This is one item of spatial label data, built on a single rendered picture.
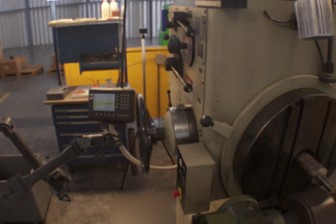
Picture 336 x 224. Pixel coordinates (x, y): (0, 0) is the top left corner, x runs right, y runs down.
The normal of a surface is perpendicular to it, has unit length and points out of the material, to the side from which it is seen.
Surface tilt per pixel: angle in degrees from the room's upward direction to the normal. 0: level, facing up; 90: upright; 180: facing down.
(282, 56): 90
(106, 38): 90
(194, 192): 90
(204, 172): 90
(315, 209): 25
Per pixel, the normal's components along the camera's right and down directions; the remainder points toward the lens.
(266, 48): 0.18, 0.36
